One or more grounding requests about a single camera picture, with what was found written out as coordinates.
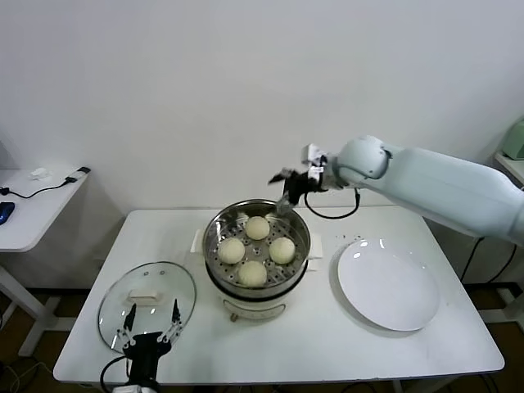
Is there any steel steamer pot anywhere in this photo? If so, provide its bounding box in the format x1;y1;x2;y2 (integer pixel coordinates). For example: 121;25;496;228
191;228;327;324

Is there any glass pot lid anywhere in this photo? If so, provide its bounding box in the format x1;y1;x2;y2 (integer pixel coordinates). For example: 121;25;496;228
97;260;198;355

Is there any stainless steel steamer basket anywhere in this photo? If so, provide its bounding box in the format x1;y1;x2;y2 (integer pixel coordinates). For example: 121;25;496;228
203;199;312;296

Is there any black cable with plug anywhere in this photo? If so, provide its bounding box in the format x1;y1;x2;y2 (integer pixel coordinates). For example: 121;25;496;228
0;165;91;200

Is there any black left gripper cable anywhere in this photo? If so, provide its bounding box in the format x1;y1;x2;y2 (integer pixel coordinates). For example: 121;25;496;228
100;355;132;393

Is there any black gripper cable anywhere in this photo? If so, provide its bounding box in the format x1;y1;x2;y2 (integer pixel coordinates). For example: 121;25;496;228
303;186;362;220
100;355;132;393

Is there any pale green appliance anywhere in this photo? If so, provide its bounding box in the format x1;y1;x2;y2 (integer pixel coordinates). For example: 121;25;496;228
501;116;524;160

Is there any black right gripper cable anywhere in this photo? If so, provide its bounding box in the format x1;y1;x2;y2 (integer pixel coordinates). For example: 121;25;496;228
303;186;362;220

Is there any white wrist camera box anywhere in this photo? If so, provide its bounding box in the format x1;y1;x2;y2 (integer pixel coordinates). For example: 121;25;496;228
300;142;332;178

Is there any white round plate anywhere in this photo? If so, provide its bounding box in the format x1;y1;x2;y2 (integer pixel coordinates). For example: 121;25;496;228
336;237;442;332

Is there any white side desk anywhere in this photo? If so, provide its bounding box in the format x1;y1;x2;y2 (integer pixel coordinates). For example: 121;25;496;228
0;166;93;357

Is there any white steamed baozi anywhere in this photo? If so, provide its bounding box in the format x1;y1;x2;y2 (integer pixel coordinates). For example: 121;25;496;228
217;237;246;265
268;237;296;265
237;260;268;288
245;215;271;242

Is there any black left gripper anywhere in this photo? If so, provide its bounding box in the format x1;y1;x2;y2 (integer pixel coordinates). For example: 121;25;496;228
115;298;183;384

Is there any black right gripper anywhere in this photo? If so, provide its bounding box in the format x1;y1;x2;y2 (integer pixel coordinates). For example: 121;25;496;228
269;167;327;217

